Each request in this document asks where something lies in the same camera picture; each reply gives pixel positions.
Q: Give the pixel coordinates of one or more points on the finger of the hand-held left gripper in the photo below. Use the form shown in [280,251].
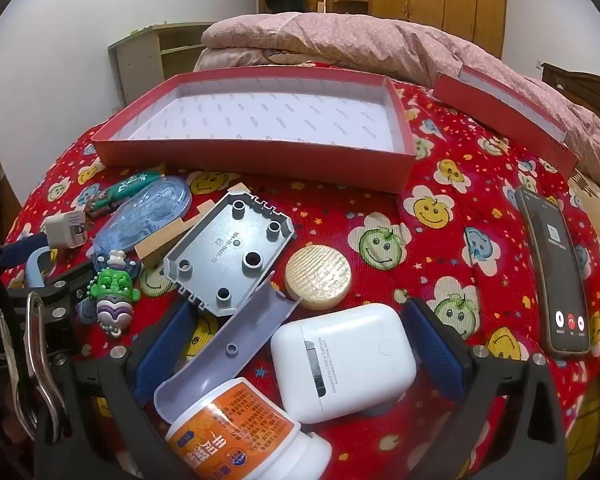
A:
[22,256]
[60,292]

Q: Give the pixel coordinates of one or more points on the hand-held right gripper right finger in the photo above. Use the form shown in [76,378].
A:
[435,355]

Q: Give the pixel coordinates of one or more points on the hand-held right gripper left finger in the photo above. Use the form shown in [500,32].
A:
[165,350]

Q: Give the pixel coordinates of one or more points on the light blue plastic hook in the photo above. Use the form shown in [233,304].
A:
[34,270]

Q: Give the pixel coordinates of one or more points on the white charger plug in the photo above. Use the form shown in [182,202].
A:
[60,227]

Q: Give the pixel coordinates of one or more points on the purple curved plastic piece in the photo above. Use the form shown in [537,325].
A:
[240,330]

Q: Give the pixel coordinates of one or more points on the white earbuds case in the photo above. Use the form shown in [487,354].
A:
[340,360]

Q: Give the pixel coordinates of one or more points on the white bottle orange label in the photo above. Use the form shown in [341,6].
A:
[230,425]

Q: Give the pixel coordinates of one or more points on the wooden block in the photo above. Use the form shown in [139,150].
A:
[152,247]

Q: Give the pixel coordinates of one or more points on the grey shark toy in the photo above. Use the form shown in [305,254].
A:
[220,255]

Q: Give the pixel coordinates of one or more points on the blue transparent oval plastic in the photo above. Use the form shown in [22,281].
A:
[140,215]

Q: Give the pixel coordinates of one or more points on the teal snack tube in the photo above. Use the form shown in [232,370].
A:
[125,192]

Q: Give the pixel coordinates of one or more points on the round gold disc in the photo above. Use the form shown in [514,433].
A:
[317,272]

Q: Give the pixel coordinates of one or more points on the red cardboard box tray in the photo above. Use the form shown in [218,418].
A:
[280,120]

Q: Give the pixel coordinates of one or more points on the metal carabiner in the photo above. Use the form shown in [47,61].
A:
[47,390]

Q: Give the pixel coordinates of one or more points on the black smartphone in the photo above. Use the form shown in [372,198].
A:
[555,270]

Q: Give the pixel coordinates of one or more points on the red printed blanket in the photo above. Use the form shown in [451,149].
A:
[330,210]

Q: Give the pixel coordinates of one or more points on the beige shelf unit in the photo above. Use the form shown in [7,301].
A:
[140,55]

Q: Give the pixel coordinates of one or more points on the red cardboard box lid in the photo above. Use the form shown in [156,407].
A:
[500,115]

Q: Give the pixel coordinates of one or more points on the dark wooden headboard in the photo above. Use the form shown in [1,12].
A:
[585,90]

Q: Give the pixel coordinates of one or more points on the pink quilt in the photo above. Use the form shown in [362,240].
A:
[355,40]

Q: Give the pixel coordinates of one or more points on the wooden wardrobe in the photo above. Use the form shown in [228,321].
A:
[440,0]

